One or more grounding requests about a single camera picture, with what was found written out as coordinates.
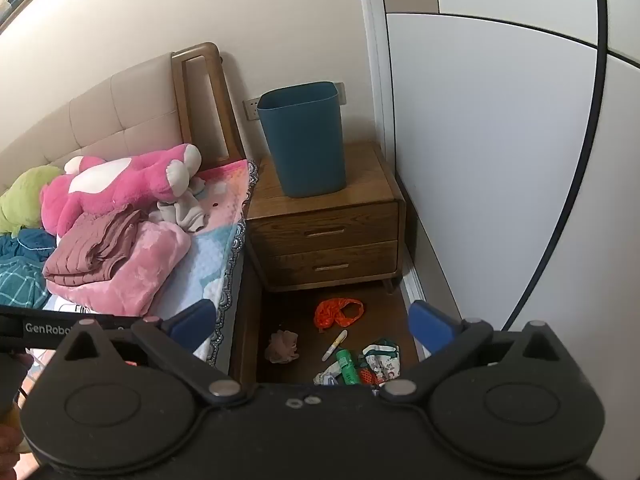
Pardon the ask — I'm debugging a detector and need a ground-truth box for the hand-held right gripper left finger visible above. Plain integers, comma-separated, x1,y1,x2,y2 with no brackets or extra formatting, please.
52,299,248,406

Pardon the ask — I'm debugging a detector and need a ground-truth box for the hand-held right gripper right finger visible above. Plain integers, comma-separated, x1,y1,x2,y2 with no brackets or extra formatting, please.
379,300,572,405

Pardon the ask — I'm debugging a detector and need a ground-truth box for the printed plastic wrapper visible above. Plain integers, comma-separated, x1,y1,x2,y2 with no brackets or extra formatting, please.
361,341,402,382

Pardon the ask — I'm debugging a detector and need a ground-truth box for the white pen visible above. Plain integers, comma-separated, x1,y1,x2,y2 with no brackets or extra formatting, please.
322,330,348,362

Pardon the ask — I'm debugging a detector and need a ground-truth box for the red plastic bag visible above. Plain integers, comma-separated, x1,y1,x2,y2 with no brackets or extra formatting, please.
314,298,365,332

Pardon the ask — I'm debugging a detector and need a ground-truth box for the white green plastic wrapper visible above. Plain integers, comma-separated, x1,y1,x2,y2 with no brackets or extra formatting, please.
313,360,346,386

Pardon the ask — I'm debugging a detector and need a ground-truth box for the blue plastic bin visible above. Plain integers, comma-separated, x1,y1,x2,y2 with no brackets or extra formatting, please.
256,81,347,198

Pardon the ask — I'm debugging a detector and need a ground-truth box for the person's left hand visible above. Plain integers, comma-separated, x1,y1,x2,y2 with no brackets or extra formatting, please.
0,352,33,456

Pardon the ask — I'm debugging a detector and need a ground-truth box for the teal plaid cloth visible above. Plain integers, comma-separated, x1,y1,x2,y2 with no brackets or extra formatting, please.
0,228,58,311

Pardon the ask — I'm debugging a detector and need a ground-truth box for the pink fleece blanket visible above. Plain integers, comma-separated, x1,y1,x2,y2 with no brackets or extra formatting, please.
47,220,192,316

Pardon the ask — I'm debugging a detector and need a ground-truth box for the green bottle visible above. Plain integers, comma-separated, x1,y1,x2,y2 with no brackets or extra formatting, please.
336,349,361,386

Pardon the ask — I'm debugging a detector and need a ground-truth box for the crumpled brown tissue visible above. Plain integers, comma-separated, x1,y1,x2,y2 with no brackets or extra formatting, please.
265,330,301,365

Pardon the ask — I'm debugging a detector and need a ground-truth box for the mauve folded cloth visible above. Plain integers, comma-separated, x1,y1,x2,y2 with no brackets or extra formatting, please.
42,208,148,286

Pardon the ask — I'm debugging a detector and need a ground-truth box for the white pink plush toy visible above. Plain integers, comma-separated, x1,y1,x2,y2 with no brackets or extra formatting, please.
157,177,208,233

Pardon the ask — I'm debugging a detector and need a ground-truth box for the printed lace-edged bed sheet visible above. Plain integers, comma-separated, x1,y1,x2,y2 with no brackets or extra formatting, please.
45,159,260,366

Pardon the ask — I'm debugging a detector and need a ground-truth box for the wooden nightstand drawer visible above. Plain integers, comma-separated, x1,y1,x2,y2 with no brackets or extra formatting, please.
248,203,399,256
265,241,399,286

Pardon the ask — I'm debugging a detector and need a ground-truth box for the green plush toy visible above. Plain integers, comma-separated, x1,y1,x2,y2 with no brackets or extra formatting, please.
0,166,63,236

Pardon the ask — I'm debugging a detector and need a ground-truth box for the wooden nightstand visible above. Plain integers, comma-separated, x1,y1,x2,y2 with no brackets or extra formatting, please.
243,141,407,293

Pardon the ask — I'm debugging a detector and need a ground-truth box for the white wardrobe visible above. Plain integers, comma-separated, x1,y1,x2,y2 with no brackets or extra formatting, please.
355,0,640,356

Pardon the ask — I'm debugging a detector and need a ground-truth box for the beige upholstered wooden headboard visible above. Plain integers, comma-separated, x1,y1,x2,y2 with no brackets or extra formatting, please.
0,42,247,181

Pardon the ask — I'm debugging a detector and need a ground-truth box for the wooden bed frame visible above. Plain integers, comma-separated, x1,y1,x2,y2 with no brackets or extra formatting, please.
230,260,263,386

